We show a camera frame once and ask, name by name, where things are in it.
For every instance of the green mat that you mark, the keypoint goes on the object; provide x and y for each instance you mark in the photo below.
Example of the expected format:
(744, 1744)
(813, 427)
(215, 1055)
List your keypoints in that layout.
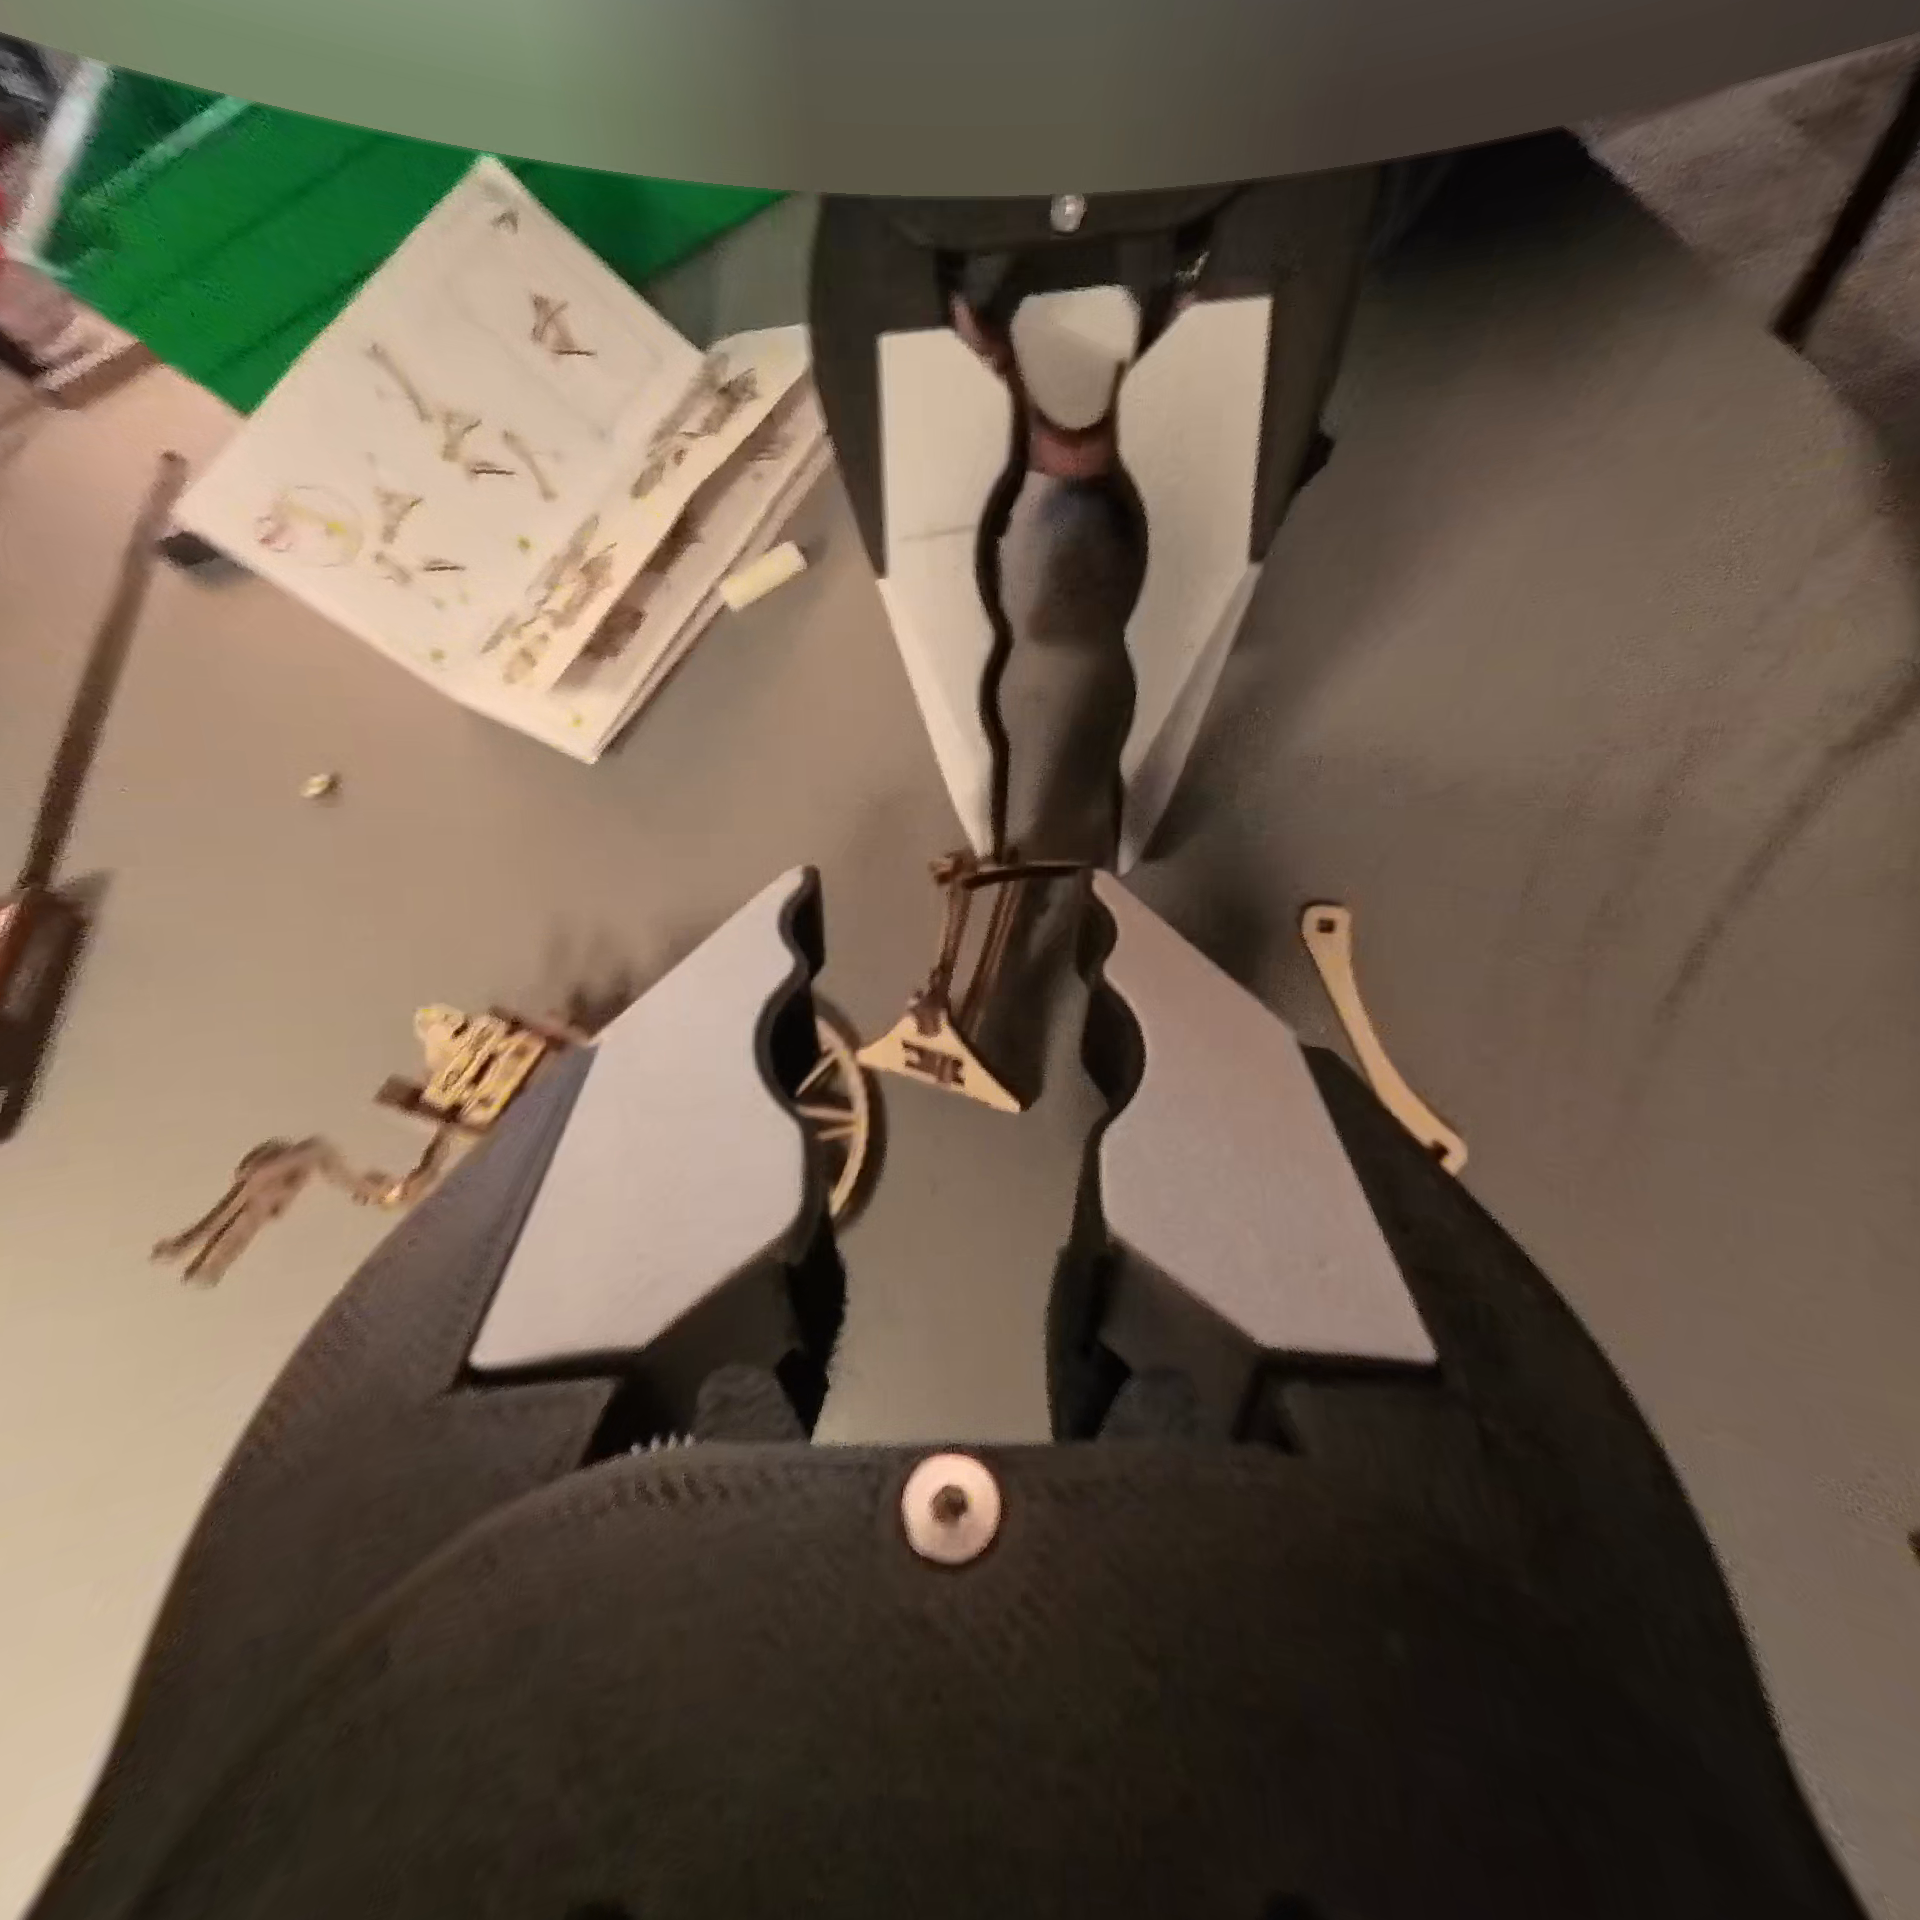
(225, 254)

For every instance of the wooden bicycle model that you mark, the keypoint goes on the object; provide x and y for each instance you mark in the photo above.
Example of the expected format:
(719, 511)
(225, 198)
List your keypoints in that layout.
(480, 1059)

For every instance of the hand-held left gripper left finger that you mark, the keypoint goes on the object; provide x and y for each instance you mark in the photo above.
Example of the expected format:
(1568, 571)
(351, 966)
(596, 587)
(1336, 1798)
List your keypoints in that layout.
(661, 1185)

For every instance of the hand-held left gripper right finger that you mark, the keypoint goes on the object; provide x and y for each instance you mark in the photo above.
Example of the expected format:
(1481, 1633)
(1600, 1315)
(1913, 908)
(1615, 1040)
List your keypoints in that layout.
(1245, 1200)

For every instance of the dark brown stick tool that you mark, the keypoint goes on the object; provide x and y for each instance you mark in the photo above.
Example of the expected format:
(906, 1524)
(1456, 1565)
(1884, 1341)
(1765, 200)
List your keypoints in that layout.
(90, 705)

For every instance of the small white cylinder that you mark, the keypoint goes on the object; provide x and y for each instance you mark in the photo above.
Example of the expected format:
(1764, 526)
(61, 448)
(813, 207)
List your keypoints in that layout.
(762, 579)

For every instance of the curved wooden strip part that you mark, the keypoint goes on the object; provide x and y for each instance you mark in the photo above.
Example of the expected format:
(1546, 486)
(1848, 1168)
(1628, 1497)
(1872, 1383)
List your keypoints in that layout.
(1367, 1039)

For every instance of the person's right hand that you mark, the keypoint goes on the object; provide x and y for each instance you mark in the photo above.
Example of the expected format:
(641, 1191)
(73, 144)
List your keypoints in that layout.
(1073, 451)

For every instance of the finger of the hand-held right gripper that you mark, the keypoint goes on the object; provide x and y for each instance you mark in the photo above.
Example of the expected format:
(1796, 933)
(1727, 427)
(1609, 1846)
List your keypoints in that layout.
(932, 524)
(1208, 494)

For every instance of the small wooden part assembly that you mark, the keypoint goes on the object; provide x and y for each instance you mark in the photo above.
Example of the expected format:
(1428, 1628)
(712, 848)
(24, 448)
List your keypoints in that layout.
(937, 1059)

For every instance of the paper instruction booklet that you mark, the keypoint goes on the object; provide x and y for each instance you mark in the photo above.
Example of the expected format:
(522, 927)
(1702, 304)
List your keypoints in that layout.
(450, 451)

